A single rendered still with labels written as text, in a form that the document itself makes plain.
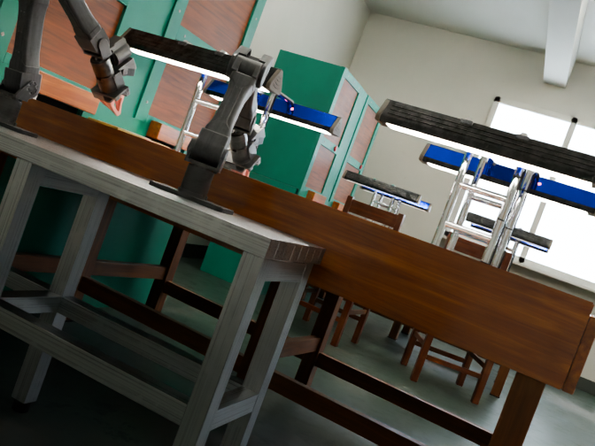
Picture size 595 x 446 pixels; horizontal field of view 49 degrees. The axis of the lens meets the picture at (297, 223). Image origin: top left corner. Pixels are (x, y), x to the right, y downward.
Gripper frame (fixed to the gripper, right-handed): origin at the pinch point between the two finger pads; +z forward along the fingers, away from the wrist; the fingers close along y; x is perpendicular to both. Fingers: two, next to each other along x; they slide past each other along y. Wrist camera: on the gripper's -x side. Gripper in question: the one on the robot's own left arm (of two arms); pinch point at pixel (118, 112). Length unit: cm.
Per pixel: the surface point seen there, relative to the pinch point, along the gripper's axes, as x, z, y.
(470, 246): -174, 198, -74
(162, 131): -42, 47, 30
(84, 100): -10.8, 11.5, 29.8
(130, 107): -35, 33, 37
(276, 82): -28, -6, -42
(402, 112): -28, -8, -84
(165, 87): -56, 36, 37
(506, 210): -28, 15, -117
